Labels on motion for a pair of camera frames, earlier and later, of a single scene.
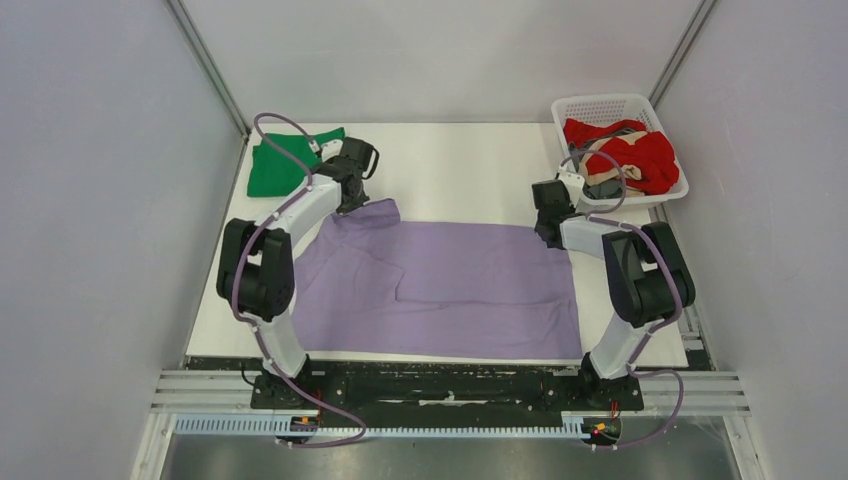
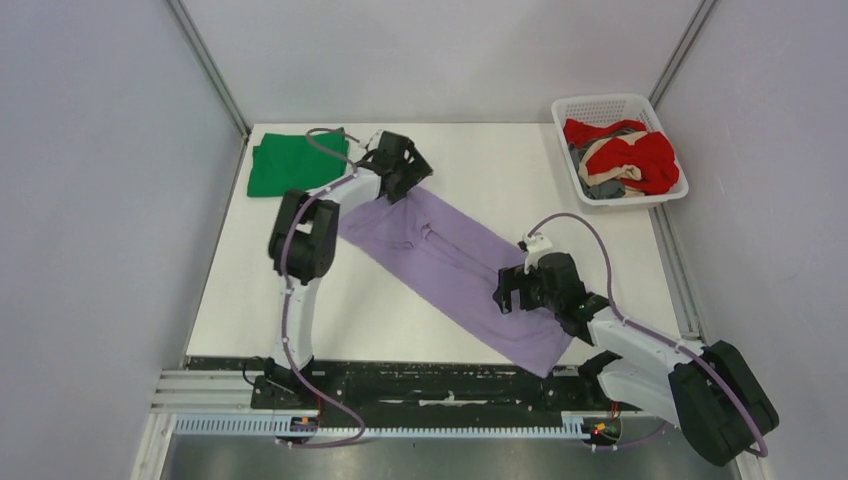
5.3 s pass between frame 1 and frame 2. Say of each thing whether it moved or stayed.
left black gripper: moved
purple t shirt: moved
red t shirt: stayed
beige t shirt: stayed
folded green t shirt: stayed
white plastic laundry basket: stayed
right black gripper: moved
